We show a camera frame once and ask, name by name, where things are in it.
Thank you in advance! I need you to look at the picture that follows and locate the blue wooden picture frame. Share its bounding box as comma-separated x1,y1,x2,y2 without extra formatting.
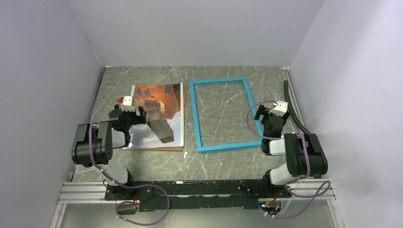
189,77,261,153

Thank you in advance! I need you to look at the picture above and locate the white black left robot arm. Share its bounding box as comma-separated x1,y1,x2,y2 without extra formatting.
71,104,146,200

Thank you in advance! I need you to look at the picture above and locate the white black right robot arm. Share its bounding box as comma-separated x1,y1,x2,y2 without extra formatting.
254,102,328,197

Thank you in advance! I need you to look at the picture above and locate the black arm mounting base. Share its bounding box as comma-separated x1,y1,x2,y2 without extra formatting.
105,177,291,212

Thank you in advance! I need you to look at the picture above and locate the hot air balloon photo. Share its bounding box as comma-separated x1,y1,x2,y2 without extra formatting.
126,83,187,152

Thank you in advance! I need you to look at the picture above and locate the clear plastic screw box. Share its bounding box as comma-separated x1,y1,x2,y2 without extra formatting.
74,164,98,175

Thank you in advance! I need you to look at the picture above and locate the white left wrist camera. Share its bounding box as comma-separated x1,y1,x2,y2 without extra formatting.
120,96,135,112

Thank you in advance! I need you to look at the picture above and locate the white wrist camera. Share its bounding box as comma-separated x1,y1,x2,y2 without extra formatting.
120,96,135,112
269,101,288,117

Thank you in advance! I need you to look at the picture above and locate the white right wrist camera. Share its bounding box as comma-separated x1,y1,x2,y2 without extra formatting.
269,101,288,117

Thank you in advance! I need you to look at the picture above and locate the black corrugated hose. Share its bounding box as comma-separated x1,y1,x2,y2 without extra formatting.
283,80,311,134

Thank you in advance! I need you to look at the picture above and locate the brown frame backing board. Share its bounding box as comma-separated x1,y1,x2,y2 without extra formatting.
121,85,188,152

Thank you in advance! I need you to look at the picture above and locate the aluminium extrusion rail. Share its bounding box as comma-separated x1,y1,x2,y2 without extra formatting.
58,179,335,203

